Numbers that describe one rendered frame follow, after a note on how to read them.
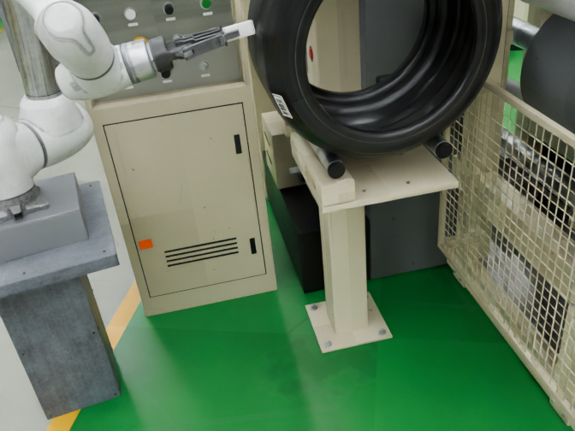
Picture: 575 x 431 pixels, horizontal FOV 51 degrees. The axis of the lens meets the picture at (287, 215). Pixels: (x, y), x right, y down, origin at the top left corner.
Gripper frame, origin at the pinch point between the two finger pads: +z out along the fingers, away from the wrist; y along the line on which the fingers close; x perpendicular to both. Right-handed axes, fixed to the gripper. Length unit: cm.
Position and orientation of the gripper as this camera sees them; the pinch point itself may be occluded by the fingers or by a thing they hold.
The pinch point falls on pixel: (239, 31)
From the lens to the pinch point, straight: 143.2
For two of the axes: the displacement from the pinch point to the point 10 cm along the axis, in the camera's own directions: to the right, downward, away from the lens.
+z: 9.5, -3.0, 0.5
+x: 2.3, 8.1, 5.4
